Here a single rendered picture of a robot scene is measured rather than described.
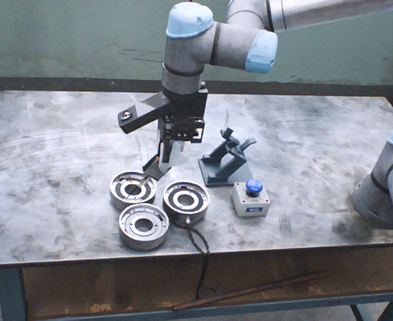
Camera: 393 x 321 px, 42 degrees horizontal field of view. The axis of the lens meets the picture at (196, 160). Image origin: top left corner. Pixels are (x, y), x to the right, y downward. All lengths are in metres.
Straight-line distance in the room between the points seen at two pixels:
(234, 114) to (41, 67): 1.52
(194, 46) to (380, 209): 0.65
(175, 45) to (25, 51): 1.94
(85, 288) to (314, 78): 2.16
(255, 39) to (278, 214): 0.49
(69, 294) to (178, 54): 0.69
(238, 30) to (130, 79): 2.00
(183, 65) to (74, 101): 0.63
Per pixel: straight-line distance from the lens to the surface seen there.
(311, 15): 1.02
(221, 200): 1.24
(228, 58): 0.91
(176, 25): 0.90
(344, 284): 1.51
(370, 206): 1.31
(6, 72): 2.88
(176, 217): 1.15
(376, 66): 3.30
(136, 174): 1.22
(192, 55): 0.91
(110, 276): 1.38
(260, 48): 0.91
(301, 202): 1.30
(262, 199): 1.20
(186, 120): 1.01
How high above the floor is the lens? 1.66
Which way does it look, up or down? 40 degrees down
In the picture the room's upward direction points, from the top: 11 degrees clockwise
